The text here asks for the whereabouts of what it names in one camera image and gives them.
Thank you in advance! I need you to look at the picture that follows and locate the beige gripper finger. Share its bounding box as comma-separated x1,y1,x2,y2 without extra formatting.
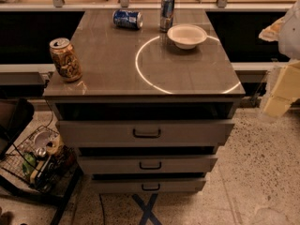
262,61,300,118
259,17,284,42

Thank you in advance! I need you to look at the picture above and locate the white paper bowl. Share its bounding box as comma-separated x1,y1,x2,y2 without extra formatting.
167,24,207,50

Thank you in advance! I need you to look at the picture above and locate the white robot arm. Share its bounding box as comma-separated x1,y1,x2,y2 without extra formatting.
259,1,300,120

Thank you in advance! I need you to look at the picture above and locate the tall silver blue can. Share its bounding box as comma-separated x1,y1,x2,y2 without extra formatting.
160,0,175,32

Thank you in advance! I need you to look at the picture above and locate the blue crushed soda can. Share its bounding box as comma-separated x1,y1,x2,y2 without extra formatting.
112,9,143,30

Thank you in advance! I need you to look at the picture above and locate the orange patterned soda can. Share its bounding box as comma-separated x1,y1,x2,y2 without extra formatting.
50,37,83,83

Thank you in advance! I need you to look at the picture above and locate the grey drawer cabinet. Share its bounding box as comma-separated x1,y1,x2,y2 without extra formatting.
44,9,245,180

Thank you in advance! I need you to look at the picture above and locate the bottom grey drawer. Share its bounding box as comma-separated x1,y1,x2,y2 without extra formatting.
90,178,206,193

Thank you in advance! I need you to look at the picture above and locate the grey drawer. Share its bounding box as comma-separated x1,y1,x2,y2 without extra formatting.
90,178,206,193
56,119,234,147
78,155,218,174

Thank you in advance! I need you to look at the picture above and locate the middle grey drawer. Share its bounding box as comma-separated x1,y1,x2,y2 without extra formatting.
78,155,218,174

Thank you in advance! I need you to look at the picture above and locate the top grey drawer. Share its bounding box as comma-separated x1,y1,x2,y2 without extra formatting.
56,119,234,147

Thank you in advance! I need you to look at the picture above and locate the black wire basket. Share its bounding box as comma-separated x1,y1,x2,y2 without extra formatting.
1,126,76,193

